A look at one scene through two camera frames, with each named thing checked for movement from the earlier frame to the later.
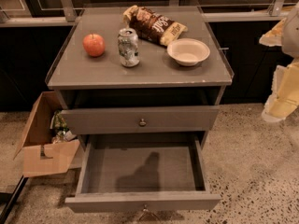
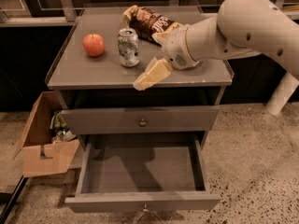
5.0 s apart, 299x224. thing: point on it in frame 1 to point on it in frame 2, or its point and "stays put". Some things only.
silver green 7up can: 128,47 stays put
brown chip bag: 152,26 stays put
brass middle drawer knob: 145,208 stays put
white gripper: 291,35 to 176,48
